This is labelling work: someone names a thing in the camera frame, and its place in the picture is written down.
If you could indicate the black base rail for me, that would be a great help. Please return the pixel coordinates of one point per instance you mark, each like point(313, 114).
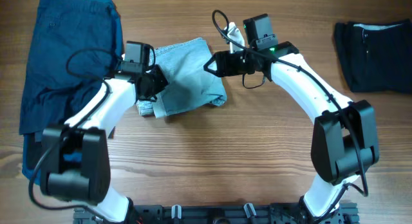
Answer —
point(274, 213)

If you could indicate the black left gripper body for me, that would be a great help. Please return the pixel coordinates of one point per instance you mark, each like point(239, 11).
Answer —
point(158, 81)

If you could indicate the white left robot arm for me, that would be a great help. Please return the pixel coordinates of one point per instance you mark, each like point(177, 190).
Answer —
point(74, 166)

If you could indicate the light blue denim shorts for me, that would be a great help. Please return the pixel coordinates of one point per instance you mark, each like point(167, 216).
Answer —
point(189, 86)

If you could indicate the dark blue folded garment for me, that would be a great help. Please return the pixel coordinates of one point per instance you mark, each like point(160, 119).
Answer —
point(83, 36)

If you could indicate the black folded garment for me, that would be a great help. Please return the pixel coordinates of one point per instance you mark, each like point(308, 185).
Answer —
point(375, 57)

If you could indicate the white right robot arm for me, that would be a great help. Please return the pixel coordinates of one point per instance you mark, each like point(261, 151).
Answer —
point(344, 140)

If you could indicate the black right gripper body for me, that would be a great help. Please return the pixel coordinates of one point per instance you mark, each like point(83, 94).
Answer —
point(223, 64)

